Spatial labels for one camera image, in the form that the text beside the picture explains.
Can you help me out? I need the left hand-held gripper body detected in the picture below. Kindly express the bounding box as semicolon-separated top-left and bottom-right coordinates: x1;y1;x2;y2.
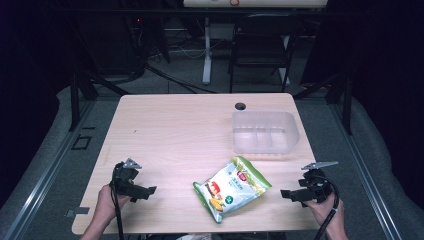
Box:
110;157;143;198

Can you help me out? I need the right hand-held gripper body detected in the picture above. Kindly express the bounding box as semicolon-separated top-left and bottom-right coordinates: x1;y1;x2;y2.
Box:
297;161;339;204

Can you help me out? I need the green and white snack bag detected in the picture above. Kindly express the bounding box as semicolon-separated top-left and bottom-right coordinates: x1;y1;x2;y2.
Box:
192;155;273;224

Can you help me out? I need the clear plastic container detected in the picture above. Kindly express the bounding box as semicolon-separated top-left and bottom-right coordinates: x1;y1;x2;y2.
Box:
231;110;301;155

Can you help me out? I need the person's right hand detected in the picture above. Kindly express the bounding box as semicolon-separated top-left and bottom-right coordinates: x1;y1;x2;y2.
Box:
303;192;346;232

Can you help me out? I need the person's left hand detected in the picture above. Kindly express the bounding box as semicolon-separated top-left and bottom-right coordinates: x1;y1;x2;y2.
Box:
95;184;132;228

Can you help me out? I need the grey tape strip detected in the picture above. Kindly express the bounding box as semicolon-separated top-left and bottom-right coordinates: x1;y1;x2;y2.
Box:
64;206;91;218

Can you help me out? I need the black metal stand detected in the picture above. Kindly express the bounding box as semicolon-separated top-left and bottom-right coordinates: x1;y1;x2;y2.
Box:
292;71;355;136
68;64;132;132

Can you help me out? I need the white desk leg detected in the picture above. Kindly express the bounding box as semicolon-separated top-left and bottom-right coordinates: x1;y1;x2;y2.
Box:
201;16;214;86

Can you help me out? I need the black folding chair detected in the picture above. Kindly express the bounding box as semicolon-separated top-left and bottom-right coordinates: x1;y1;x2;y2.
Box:
227;13;305;94

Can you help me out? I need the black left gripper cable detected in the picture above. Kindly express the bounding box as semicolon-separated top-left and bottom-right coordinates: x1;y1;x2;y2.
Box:
110;163;126;240

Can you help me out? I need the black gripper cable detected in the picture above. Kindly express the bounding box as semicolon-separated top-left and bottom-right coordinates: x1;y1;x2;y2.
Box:
313;175;341;240
110;163;126;240

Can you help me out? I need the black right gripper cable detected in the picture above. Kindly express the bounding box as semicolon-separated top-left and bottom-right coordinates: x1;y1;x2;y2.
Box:
313;175;341;240

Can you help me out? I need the aluminium floor rail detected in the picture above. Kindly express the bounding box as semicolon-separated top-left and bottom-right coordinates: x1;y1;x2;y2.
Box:
0;99;98;240
328;99;403;240

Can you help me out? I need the black floor cable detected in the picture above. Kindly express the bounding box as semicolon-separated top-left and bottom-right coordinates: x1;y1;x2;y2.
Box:
145;63;219;95

